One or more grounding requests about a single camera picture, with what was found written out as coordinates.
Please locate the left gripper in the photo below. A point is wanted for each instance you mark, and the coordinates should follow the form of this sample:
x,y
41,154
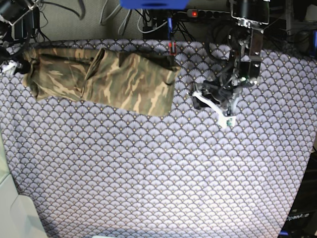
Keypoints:
x,y
221,99

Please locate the blue clamp right edge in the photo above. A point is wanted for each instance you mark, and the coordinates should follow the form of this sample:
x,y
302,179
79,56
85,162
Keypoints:
x,y
313,45

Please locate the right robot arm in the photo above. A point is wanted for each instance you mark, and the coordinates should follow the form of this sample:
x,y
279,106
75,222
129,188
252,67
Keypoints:
x,y
16,29

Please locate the camouflage T-shirt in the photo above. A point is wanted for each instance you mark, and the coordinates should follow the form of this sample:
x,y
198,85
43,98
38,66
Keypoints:
x,y
141,83

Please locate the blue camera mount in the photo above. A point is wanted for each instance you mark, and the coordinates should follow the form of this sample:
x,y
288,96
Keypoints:
x,y
154,4

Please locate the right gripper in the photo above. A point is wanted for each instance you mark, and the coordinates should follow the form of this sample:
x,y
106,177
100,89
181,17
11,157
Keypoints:
x,y
14,66

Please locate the red black table clamp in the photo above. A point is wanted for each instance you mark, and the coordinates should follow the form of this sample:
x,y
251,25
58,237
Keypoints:
x,y
172,47

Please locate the light green cloth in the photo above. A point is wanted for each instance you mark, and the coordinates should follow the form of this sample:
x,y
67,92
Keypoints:
x,y
18,215

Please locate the black power strip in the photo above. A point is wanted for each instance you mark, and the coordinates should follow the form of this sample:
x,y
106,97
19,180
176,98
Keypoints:
x,y
206,14

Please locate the black OpenArm box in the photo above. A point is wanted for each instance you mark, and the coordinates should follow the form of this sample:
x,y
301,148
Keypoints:
x,y
302,219

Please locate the purple fan-pattern table cloth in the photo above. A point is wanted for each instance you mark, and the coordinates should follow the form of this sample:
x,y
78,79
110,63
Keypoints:
x,y
95,170

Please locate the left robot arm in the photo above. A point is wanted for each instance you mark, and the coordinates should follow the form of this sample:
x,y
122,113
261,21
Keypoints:
x,y
241,70

